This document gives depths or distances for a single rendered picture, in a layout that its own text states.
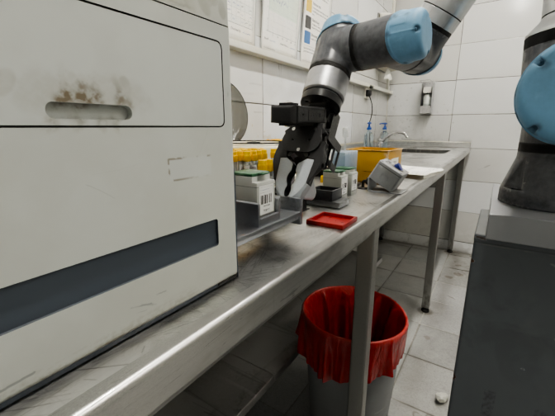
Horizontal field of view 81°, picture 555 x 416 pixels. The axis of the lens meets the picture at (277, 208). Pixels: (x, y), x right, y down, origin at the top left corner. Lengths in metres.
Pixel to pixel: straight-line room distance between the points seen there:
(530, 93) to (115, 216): 0.45
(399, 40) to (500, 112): 2.50
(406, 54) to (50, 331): 0.55
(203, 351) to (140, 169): 0.16
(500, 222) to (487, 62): 2.56
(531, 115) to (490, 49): 2.61
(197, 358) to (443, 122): 2.90
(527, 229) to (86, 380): 0.55
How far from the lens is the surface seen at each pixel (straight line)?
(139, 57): 0.28
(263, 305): 0.36
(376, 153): 1.00
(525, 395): 0.74
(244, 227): 0.42
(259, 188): 0.42
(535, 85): 0.50
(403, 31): 0.58
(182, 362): 0.29
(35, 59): 0.24
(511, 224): 0.58
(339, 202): 0.68
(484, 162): 3.06
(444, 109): 3.07
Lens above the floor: 1.04
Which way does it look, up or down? 14 degrees down
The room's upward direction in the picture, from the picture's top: straight up
